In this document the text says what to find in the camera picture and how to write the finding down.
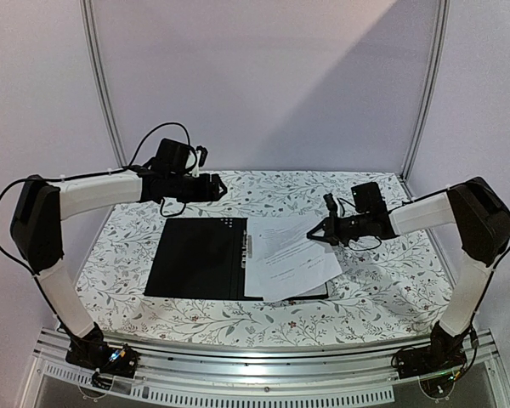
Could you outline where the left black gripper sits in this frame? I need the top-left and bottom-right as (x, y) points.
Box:
(168, 173), (227, 203)

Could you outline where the black clip folder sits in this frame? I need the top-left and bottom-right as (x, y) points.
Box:
(143, 216), (330, 301)

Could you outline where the silver folder clip mechanism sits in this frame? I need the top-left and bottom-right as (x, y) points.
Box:
(241, 230), (253, 269)

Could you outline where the white text paper sheet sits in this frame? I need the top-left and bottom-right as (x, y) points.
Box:
(286, 283), (329, 301)

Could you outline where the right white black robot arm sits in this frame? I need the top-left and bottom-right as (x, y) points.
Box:
(306, 177), (510, 382)

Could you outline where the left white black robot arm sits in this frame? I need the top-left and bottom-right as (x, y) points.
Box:
(10, 167), (228, 378)

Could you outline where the floral patterned tablecloth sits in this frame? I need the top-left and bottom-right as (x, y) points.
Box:
(73, 171), (452, 347)

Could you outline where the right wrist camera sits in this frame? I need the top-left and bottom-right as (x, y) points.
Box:
(322, 182), (388, 218)

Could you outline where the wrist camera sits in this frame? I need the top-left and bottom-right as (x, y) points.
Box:
(322, 182), (388, 218)
(151, 139), (208, 178)

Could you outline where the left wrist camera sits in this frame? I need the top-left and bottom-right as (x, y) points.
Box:
(151, 139), (208, 178)

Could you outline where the aluminium mounting rail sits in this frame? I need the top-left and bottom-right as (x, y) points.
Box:
(32, 326), (499, 383)

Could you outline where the left aluminium frame post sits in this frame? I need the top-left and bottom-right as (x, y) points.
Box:
(80, 0), (128, 167)

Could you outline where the aluminium frame post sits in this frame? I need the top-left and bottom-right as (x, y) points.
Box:
(399, 0), (450, 183)
(80, 0), (128, 167)

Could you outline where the perforated white cable tray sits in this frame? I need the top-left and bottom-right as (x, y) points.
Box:
(34, 363), (396, 407)

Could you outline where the right aluminium frame post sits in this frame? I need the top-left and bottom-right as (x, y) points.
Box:
(399, 0), (450, 183)

